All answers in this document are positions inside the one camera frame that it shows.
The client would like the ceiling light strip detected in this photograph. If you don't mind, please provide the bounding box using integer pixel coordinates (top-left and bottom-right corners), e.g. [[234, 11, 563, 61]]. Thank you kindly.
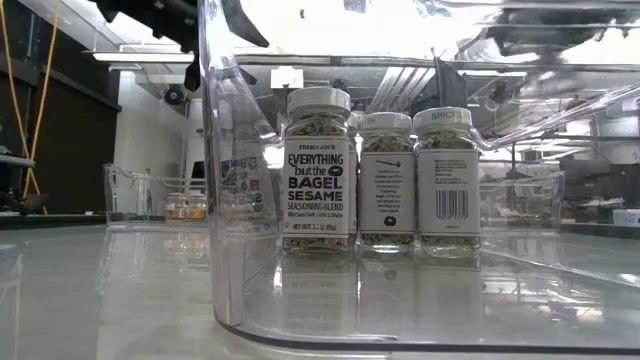
[[92, 49, 196, 64]]

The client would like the grey desk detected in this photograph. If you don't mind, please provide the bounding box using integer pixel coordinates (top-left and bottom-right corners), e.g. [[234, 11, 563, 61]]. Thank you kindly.
[[0, 144, 51, 216]]

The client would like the white-lid bagel seasoning jar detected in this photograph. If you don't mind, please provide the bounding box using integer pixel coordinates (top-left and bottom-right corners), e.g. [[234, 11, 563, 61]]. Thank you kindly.
[[348, 112, 362, 236], [281, 86, 353, 251], [357, 111, 416, 247], [412, 106, 482, 250]]

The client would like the clear plastic bin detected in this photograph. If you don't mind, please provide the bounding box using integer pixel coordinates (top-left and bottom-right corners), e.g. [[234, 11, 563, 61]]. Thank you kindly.
[[103, 163, 214, 229], [197, 0, 640, 357]]

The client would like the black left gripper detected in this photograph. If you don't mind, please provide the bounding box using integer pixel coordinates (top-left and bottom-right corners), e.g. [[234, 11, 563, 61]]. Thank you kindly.
[[92, 0, 271, 93]]

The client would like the white ceiling box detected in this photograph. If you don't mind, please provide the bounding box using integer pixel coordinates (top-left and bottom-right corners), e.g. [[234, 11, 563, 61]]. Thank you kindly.
[[270, 67, 305, 90]]

